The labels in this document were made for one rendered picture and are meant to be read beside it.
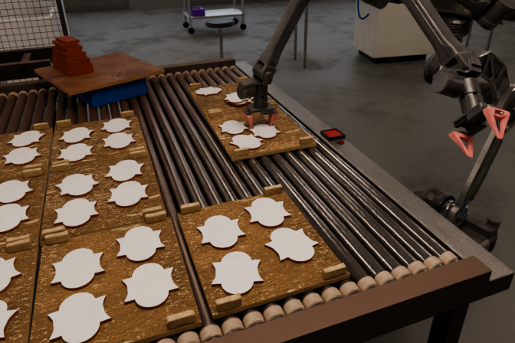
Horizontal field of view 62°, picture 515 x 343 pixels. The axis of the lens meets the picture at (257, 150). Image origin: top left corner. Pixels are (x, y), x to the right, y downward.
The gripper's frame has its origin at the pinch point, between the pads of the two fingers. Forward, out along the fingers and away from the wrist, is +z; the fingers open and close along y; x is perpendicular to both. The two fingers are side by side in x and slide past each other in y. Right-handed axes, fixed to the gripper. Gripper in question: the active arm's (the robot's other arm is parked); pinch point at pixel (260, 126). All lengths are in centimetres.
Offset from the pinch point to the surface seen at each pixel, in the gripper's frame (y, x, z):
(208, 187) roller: -30.5, -35.2, 2.7
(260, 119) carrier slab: 3.4, 9.5, 0.9
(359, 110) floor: 175, 198, 93
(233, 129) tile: -11.7, 0.8, 0.1
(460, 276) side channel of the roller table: 16, -99, -1
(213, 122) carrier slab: -17.3, 13.6, 1.2
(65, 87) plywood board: -78, 54, -8
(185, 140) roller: -31.8, 3.1, 3.0
